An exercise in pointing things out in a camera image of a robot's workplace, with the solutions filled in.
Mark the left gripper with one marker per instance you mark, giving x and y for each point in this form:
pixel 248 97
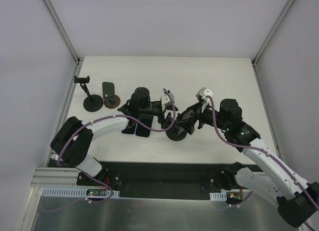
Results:
pixel 162 111

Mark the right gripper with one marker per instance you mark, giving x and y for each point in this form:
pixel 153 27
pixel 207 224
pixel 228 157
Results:
pixel 190 116

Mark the black phone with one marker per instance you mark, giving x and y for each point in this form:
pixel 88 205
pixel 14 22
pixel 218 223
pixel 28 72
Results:
pixel 141 131

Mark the light blue phone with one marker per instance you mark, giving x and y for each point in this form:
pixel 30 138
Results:
pixel 129 130

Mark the brown-base phone stand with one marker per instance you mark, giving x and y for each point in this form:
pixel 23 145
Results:
pixel 111 100

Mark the black round-base phone stand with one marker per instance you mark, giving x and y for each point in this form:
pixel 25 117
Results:
pixel 93 102

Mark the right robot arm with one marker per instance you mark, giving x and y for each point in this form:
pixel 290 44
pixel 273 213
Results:
pixel 295 198

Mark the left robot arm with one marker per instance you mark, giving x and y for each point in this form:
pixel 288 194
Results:
pixel 73 140

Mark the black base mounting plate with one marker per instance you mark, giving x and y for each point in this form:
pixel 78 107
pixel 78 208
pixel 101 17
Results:
pixel 175 181

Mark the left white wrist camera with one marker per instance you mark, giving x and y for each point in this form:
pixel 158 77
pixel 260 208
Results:
pixel 167 100

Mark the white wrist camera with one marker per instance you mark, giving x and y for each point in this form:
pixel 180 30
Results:
pixel 167 100
pixel 203 96

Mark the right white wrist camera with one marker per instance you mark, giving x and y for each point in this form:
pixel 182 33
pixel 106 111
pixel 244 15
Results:
pixel 203 96

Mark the right white cable duct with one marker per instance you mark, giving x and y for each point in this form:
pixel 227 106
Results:
pixel 222 196

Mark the white cable duct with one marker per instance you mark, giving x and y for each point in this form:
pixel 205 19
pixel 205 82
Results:
pixel 222 196
pixel 79 193

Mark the right aluminium frame post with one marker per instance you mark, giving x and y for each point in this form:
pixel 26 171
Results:
pixel 273 30

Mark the aluminium frame post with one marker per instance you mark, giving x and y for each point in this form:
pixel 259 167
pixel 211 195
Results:
pixel 61 30
pixel 273 30

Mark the left white cable duct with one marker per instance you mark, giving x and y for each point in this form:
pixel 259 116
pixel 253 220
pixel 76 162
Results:
pixel 79 193

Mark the left aluminium frame post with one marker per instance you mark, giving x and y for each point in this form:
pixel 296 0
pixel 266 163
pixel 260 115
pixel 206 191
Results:
pixel 61 30

